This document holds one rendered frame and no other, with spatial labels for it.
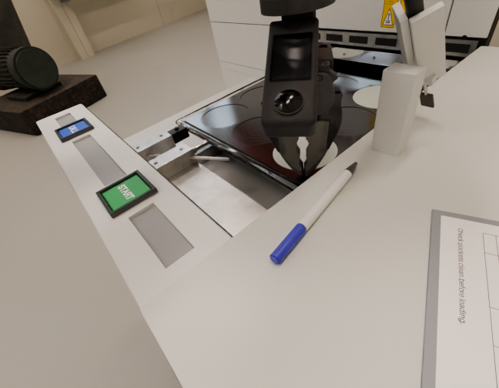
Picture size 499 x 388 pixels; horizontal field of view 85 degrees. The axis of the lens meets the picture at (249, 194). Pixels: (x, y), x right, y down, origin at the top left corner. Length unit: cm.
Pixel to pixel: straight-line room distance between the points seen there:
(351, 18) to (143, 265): 64
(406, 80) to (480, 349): 20
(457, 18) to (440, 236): 46
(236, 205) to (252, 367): 25
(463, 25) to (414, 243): 47
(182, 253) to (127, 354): 116
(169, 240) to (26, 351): 147
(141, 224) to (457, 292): 27
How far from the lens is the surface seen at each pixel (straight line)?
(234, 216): 38
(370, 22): 71
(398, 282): 22
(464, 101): 45
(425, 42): 29
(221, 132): 53
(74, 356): 154
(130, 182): 36
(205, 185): 45
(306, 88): 25
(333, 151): 44
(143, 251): 28
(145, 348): 138
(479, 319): 22
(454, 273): 24
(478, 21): 64
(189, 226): 28
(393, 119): 31
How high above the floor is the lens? 115
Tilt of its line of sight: 42 degrees down
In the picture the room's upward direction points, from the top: 13 degrees counter-clockwise
